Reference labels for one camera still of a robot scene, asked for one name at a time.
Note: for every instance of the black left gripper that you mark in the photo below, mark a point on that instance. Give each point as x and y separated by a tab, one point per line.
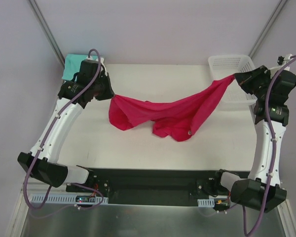
105	89

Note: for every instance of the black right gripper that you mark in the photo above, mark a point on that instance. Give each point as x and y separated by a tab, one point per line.
248	79

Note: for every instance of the white plastic basket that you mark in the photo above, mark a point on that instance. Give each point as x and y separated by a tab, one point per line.
234	98

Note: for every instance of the crimson pink t shirt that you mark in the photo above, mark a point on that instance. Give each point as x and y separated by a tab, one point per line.
180	119

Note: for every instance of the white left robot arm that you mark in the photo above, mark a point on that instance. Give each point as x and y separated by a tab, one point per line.
41	163

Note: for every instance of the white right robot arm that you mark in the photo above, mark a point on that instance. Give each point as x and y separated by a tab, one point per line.
261	190

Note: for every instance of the folded teal t shirt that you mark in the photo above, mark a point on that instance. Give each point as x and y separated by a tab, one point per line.
72	65

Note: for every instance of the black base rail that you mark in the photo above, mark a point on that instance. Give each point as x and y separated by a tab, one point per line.
153	187

